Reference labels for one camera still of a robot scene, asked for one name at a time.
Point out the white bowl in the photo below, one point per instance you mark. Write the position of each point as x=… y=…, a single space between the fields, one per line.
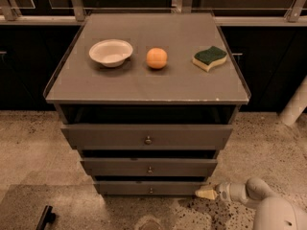
x=111 y=53

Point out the grey drawer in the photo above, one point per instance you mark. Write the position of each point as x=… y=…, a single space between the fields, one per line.
x=148 y=186
x=148 y=166
x=146 y=137

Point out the orange fruit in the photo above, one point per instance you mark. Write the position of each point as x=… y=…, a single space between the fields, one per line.
x=156 y=58

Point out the green yellow sponge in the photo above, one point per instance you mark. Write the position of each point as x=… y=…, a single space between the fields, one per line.
x=209 y=58

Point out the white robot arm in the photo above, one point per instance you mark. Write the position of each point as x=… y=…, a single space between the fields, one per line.
x=272 y=212

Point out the black object on floor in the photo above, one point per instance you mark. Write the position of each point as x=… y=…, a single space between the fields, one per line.
x=48 y=216

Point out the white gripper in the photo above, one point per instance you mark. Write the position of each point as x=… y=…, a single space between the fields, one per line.
x=224 y=191

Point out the grey drawer cabinet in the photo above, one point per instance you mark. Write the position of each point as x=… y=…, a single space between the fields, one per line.
x=84 y=91

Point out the metal railing frame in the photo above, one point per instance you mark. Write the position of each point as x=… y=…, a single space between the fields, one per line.
x=225 y=12

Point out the grey middle drawer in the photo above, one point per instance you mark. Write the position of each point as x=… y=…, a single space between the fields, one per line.
x=148 y=166

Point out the grey bottom drawer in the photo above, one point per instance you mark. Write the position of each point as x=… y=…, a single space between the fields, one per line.
x=148 y=186

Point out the grey top drawer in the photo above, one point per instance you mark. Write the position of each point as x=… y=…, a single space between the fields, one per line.
x=146 y=137

